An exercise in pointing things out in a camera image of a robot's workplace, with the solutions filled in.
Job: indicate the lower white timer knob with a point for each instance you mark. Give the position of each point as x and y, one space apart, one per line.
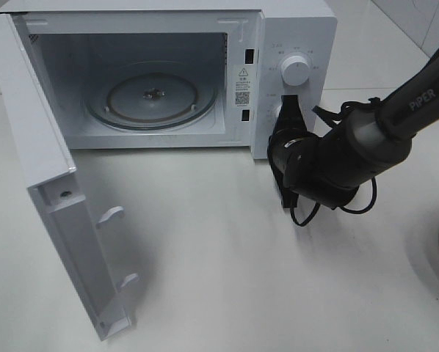
276 112

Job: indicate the upper white power knob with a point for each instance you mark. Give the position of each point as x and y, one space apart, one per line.
295 69

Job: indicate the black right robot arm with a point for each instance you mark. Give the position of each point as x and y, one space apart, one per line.
365 140

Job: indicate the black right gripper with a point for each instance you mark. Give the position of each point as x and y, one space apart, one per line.
291 153

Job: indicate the white microwave oven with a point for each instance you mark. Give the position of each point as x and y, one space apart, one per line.
80 39

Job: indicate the white microwave door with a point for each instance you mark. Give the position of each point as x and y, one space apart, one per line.
51 176

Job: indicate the white warning label sticker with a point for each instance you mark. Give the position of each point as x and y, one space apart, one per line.
242 86

